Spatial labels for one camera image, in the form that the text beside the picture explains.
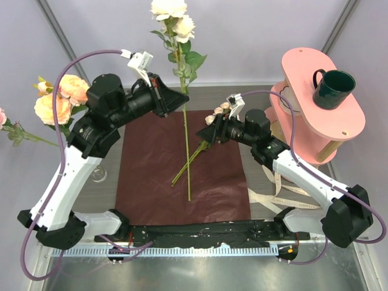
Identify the pink rose stem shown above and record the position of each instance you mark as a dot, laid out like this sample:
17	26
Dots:
17	134

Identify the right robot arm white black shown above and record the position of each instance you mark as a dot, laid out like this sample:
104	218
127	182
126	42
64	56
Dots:
344	212

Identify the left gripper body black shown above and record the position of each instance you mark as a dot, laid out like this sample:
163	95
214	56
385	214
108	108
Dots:
159	99

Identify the clear glass vase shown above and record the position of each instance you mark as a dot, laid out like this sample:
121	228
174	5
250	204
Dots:
99	174

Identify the red wrapping paper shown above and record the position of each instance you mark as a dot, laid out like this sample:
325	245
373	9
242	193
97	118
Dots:
155	190

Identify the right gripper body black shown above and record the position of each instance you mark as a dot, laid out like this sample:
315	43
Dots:
218	130

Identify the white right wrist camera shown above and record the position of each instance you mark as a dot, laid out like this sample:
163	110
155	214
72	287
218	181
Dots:
236	104

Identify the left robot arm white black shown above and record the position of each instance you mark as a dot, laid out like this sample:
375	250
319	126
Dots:
109	108

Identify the peach rose stem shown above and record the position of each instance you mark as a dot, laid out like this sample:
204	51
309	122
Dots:
71	99

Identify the white bowl on shelf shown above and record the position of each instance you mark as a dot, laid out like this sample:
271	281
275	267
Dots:
289	103

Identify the pink rose flower bunch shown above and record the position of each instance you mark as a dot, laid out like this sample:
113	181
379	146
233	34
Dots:
223	109

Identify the dark green mug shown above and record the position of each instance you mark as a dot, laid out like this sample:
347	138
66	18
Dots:
331	88

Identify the pink three-tier wooden shelf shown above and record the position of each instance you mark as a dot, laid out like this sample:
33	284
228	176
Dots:
318	132

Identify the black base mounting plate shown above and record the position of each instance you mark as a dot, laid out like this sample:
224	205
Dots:
236	234

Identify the white slotted cable duct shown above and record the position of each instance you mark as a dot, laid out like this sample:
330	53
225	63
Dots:
102	250

